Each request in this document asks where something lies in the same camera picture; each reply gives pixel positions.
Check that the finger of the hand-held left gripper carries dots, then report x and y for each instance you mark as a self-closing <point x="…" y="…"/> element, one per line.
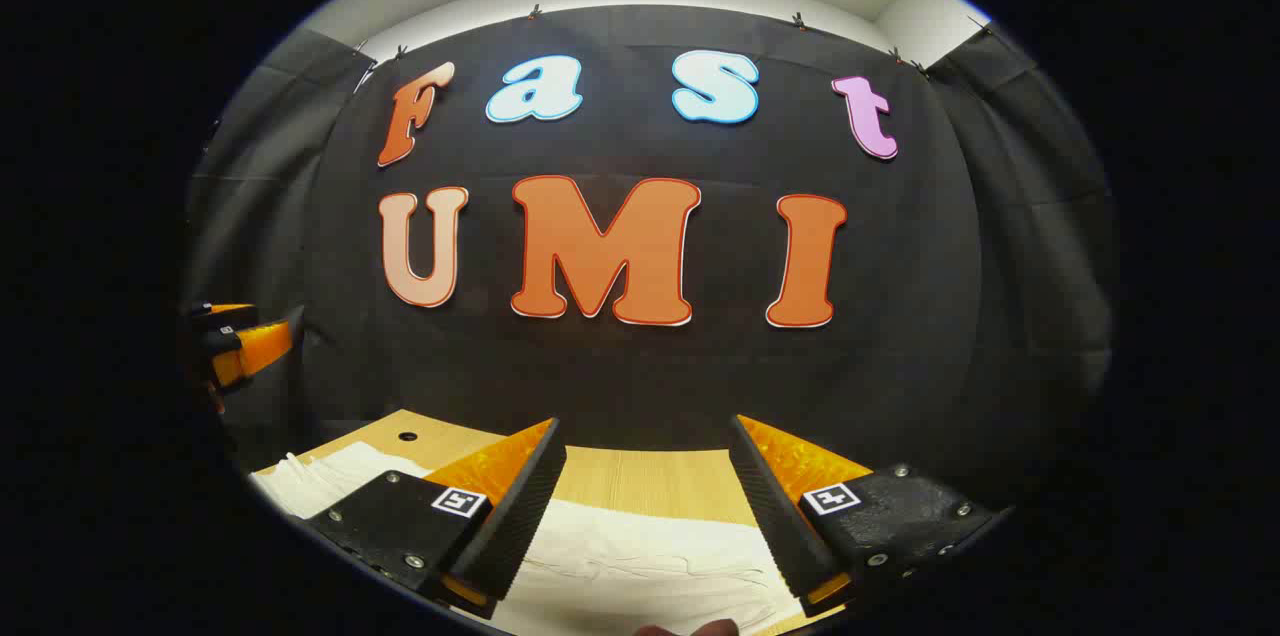
<point x="260" y="348"/>
<point x="220" y="316"/>

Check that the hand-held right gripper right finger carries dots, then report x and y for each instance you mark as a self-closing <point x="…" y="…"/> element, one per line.
<point x="775" y="516"/>

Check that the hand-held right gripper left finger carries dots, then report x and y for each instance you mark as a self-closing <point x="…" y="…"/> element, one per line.
<point x="520" y="506"/>

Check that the black backdrop cloth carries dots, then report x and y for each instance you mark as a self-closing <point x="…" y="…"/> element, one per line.
<point x="640" y="376"/>

